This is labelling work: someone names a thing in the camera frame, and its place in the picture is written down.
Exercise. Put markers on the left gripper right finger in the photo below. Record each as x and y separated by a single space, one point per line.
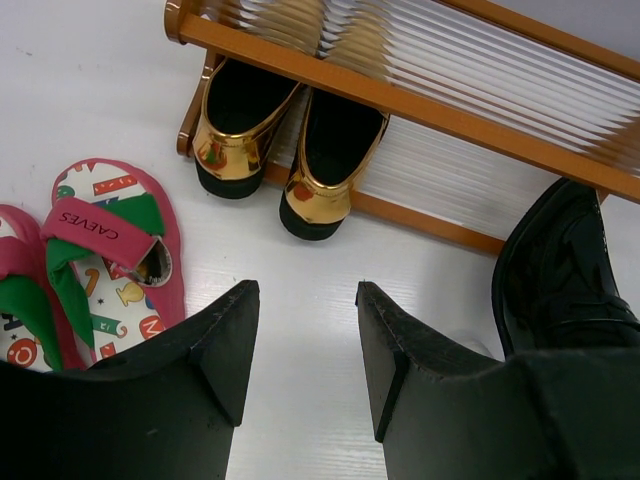
443 411

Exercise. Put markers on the gold loafer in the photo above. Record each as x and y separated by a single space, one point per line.
338 137
243 106

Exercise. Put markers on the pink sandal outer left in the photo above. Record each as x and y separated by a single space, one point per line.
35 333

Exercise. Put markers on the pink sandal inner right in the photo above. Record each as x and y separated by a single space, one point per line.
113 257

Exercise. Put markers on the black loafer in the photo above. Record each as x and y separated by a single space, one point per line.
553 285

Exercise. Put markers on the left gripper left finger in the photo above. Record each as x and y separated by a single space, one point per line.
163 409

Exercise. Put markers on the pink sandal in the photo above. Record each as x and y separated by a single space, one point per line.
113 257
35 333

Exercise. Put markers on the orange wooden shoe shelf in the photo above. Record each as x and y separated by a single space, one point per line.
486 107

